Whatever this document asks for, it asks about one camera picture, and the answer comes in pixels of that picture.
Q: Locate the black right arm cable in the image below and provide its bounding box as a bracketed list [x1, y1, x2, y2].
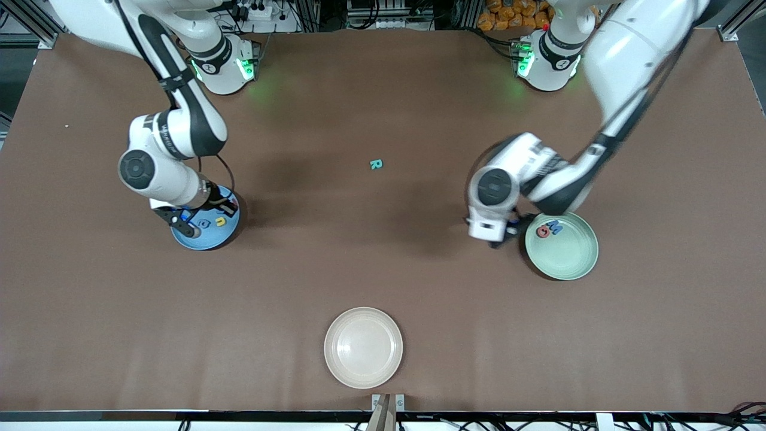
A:
[199, 154, 240, 216]

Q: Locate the white power strip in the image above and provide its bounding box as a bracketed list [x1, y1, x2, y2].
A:
[230, 0, 282, 22]

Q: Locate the white equipment box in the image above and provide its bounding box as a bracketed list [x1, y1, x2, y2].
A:
[346, 0, 434, 31]

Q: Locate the beige plate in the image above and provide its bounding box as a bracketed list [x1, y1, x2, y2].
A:
[324, 306, 404, 390]

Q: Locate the bundle of black cables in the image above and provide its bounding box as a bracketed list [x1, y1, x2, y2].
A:
[712, 401, 766, 431]

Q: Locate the mint green plate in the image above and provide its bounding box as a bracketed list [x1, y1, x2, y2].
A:
[525, 211, 600, 281]

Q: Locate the small metal bracket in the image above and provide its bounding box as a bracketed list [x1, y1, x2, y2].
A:
[371, 393, 406, 414]

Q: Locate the blue plate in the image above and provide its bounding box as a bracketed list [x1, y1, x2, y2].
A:
[171, 184, 241, 251]

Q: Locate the pile of orange objects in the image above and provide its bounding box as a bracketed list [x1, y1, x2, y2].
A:
[479, 0, 599, 32]

